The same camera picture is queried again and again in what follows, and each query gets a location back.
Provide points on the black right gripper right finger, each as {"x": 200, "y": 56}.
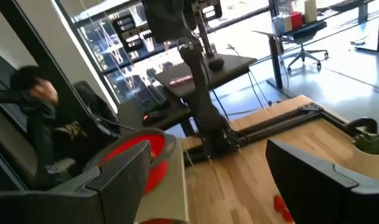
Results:
{"x": 307, "y": 186}

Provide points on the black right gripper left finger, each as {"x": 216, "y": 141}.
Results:
{"x": 124, "y": 180}

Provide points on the red collapsible colander bowl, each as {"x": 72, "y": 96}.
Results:
{"x": 159, "y": 179}

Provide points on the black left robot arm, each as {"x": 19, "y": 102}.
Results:
{"x": 204, "y": 109}

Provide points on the dark grey desk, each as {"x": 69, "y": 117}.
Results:
{"x": 127, "y": 112}

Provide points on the white cup with plant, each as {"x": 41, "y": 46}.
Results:
{"x": 372, "y": 161}

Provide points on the black computer mouse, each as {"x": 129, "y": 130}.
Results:
{"x": 156, "y": 117}

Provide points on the backlit black keyboard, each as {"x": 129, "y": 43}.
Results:
{"x": 148, "y": 99}

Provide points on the person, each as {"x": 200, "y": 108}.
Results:
{"x": 43, "y": 124}

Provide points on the pink patterned pad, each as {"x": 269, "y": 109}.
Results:
{"x": 180, "y": 80}

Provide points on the grey office chair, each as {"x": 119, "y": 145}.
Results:
{"x": 304, "y": 53}

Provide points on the grey side desk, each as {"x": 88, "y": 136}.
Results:
{"x": 232, "y": 70}

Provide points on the black portable speaker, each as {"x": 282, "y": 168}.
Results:
{"x": 216, "y": 64}

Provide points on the grey background desk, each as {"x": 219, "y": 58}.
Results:
{"x": 270, "y": 32}

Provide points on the light blue box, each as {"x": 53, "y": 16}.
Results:
{"x": 283, "y": 23}

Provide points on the red box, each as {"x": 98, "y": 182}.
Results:
{"x": 296, "y": 20}

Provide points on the large window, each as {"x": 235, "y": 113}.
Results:
{"x": 239, "y": 31}

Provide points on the white paper roll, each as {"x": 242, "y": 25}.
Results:
{"x": 310, "y": 11}

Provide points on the black frame clamp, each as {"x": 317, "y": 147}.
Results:
{"x": 360, "y": 123}

